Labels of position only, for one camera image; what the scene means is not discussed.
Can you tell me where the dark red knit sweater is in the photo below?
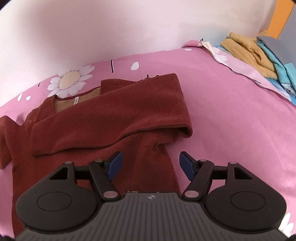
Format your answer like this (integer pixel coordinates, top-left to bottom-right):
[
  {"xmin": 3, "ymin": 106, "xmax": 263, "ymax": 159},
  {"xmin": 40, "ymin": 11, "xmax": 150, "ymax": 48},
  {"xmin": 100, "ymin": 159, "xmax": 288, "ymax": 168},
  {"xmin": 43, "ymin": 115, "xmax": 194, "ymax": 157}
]
[{"xmin": 0, "ymin": 73, "xmax": 194, "ymax": 237}]

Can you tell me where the pink floral bed sheet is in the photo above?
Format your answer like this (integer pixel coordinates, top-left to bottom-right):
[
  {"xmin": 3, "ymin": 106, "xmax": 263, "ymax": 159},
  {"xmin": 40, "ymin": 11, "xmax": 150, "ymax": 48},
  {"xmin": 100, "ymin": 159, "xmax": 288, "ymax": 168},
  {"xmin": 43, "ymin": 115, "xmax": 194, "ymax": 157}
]
[{"xmin": 0, "ymin": 39, "xmax": 296, "ymax": 238}]

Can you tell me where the light pink floral blanket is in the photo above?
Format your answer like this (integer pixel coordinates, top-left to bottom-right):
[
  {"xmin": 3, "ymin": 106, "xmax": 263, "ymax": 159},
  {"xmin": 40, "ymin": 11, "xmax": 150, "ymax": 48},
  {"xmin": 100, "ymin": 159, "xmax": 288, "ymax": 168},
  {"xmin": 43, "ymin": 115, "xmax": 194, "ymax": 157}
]
[{"xmin": 198, "ymin": 39, "xmax": 295, "ymax": 105}]

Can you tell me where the light blue folded garment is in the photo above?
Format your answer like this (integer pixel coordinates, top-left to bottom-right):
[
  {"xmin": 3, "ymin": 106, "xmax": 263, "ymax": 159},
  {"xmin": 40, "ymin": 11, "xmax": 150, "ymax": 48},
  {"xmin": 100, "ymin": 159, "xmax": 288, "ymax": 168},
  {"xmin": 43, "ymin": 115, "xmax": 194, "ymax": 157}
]
[{"xmin": 257, "ymin": 40, "xmax": 295, "ymax": 97}]

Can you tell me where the mustard yellow folded garment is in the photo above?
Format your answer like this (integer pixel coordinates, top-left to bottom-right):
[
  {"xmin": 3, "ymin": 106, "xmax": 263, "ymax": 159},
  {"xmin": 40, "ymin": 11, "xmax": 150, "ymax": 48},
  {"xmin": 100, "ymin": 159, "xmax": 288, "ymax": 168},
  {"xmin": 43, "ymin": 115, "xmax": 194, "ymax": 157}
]
[{"xmin": 220, "ymin": 32, "xmax": 278, "ymax": 80}]

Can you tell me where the grey folded garment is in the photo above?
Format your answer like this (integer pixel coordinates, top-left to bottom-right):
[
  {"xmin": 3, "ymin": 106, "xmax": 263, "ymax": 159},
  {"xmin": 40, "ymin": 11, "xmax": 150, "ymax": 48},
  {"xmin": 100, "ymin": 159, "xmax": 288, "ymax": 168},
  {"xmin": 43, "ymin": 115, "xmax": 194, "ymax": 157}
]
[{"xmin": 257, "ymin": 36, "xmax": 295, "ymax": 66}]

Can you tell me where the orange wall trim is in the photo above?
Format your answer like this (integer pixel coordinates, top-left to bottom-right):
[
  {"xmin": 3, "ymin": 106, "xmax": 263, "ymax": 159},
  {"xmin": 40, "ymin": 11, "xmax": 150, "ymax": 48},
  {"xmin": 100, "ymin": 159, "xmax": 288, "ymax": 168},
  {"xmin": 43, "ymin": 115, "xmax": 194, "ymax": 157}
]
[{"xmin": 267, "ymin": 0, "xmax": 295, "ymax": 39}]

